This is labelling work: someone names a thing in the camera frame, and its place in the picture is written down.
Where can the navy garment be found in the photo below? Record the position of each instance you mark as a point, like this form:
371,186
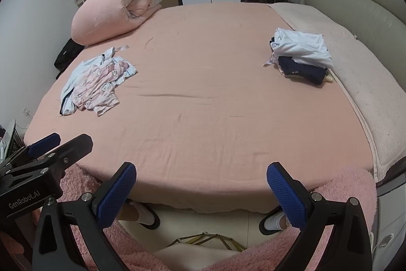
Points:
301,71

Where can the beige bed cover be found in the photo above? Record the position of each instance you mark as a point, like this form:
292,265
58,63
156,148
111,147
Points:
364,93

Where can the pink printed pajama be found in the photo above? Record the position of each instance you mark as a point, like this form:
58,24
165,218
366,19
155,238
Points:
95,90

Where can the person's left foot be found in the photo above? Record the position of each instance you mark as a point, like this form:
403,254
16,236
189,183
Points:
144,215

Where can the bed with pink sheet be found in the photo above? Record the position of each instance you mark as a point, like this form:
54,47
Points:
206,99

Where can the rolled pink quilt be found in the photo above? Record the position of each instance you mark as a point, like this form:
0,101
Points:
104,10

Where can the person's foot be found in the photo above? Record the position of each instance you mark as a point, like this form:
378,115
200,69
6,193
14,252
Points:
144,215
272,221

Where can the white garment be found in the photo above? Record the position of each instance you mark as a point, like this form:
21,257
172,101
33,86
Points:
304,45

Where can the person's right foot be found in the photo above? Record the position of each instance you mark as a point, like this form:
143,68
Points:
272,221

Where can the black bag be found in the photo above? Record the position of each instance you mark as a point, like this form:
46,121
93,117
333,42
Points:
68,56

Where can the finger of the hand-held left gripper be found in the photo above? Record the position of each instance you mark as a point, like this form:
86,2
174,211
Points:
44,144
73,145

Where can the cream stool gold frame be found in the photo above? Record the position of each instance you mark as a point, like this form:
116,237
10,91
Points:
196,255

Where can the cream garment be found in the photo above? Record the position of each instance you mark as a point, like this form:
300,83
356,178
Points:
329,78

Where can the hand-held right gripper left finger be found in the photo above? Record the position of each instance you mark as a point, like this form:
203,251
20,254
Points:
115,194

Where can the white wall socket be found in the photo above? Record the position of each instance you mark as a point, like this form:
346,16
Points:
26,112

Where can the white nightstand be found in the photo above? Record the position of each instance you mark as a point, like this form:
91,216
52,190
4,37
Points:
391,220

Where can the light blue garment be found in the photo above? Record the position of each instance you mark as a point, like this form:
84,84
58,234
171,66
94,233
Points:
68,83

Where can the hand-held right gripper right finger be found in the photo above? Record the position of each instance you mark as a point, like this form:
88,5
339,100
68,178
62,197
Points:
285,194

